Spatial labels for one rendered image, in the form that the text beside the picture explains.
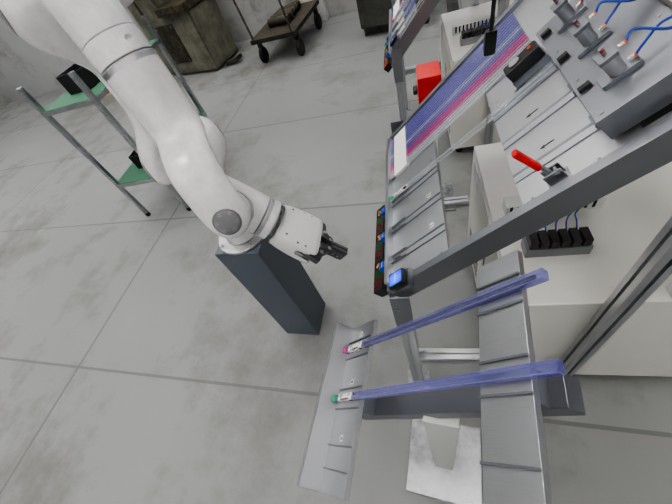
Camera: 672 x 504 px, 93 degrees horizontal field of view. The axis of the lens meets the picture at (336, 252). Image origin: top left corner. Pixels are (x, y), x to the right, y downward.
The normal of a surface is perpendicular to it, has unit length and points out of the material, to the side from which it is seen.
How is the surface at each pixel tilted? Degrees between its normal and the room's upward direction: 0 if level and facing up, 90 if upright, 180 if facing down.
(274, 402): 0
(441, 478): 0
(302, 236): 49
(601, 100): 42
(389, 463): 0
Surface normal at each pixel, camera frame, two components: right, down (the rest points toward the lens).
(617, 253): -0.26, -0.60
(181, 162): -0.19, -0.15
